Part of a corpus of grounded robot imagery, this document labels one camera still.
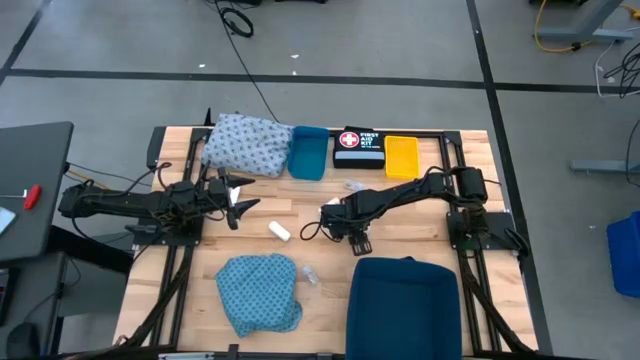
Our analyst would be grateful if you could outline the black coiled floor cable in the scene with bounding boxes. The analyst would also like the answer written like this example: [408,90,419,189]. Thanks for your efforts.
[204,0,281,124]

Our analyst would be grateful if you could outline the red-handled tool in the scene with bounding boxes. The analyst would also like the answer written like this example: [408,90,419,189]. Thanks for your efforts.
[0,183,43,211]

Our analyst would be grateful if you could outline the orange cable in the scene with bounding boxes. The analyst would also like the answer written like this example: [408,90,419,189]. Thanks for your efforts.
[67,168,111,190]

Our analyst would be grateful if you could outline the small teal plastic bin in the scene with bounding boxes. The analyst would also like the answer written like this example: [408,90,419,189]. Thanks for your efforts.
[286,125,331,182]

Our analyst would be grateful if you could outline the black flat plate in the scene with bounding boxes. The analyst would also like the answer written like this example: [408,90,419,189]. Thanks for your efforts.
[146,125,168,172]

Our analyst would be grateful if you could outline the black first aid kit pouch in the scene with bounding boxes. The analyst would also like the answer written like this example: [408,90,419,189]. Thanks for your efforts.
[332,125,387,170]

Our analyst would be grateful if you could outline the black keyboard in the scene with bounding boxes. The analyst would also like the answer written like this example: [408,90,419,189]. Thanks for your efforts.
[0,268,15,327]

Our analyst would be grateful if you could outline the teal patterned gown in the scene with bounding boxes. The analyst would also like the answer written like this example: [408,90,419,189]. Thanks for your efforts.
[215,252,304,339]

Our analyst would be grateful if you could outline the silver aluminium bar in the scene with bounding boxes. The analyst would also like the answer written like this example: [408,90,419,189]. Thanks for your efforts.
[158,352,216,360]

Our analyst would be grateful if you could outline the dark low desk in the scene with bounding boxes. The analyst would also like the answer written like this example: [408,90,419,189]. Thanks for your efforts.
[0,251,69,360]

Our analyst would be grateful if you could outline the small yellow plastic basket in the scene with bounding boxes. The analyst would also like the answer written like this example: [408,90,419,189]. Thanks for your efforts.
[384,135,421,181]

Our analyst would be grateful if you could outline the smartphone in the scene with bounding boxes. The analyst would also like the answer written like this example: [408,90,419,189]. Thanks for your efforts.
[0,206,18,236]

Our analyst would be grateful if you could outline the blue plastic crate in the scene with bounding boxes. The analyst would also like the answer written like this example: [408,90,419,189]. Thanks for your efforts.
[606,210,640,300]

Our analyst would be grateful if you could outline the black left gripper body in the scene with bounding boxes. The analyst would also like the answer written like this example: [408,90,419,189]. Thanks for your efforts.
[199,166,240,232]

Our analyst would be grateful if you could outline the large navy fabric bin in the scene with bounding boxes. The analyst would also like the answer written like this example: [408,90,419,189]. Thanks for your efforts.
[344,256,464,360]

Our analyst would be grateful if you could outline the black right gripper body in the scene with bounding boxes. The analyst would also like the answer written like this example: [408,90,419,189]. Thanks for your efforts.
[321,198,375,245]

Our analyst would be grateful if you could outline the grey desk foot bar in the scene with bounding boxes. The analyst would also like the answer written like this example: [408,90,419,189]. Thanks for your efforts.
[571,159,640,175]

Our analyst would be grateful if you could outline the black aluminium table frame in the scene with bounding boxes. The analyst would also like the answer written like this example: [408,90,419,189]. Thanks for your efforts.
[122,127,539,360]

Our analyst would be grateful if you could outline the white grey patterned gown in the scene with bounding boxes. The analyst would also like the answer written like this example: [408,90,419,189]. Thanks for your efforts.
[200,112,296,179]

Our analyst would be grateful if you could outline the white floor cable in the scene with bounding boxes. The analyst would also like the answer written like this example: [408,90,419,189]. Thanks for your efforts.
[593,42,640,99]

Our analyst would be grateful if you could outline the grey desk leg frame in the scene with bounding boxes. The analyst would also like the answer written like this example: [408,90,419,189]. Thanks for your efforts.
[537,0,636,45]

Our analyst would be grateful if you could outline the yellow floor cable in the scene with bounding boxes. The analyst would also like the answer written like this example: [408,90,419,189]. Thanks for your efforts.
[533,0,640,54]

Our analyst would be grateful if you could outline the thin black desk cable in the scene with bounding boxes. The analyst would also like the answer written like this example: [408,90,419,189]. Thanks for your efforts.
[67,160,154,189]

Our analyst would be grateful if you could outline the black tangled floor cables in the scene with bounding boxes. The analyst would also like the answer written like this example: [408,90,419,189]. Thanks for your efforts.
[602,42,640,99]

